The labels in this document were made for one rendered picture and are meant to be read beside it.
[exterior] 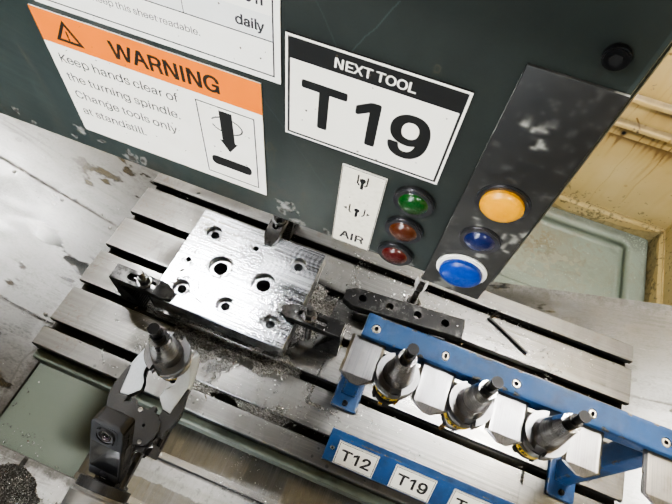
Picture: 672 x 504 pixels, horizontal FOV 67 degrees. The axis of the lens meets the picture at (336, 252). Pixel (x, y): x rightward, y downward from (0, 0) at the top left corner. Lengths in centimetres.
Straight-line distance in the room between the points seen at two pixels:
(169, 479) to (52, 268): 66
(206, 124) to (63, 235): 126
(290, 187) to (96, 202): 130
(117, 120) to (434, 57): 25
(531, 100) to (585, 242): 162
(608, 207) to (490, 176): 156
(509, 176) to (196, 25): 19
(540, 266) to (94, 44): 153
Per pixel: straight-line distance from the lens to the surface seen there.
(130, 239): 126
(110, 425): 69
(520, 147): 28
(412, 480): 102
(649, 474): 87
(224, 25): 30
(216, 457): 119
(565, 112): 26
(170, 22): 32
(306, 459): 104
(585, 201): 183
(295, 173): 35
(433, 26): 25
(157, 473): 124
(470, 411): 74
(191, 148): 39
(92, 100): 42
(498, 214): 31
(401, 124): 28
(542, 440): 78
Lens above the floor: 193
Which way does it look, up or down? 59 degrees down
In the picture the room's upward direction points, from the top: 10 degrees clockwise
